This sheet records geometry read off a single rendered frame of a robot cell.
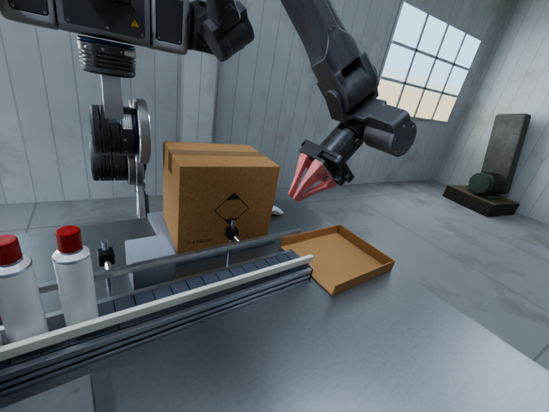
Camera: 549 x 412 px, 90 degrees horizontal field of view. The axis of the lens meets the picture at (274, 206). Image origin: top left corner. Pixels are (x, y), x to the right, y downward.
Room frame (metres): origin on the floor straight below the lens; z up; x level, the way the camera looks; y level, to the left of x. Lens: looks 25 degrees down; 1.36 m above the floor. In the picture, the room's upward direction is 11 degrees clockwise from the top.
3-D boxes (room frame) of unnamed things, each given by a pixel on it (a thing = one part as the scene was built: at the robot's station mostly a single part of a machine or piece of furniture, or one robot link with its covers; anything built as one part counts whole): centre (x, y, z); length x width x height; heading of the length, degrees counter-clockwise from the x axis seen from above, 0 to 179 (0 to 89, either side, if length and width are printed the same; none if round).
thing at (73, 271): (0.36, 0.32, 0.98); 0.05 x 0.05 x 0.20
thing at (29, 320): (0.31, 0.37, 0.98); 0.05 x 0.05 x 0.20
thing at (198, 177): (0.83, 0.19, 0.99); 0.30 x 0.24 x 0.27; 124
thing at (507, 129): (4.58, -3.41, 0.77); 0.92 x 0.92 x 1.53; 35
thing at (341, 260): (0.81, -0.24, 0.85); 0.30 x 0.26 x 0.04; 129
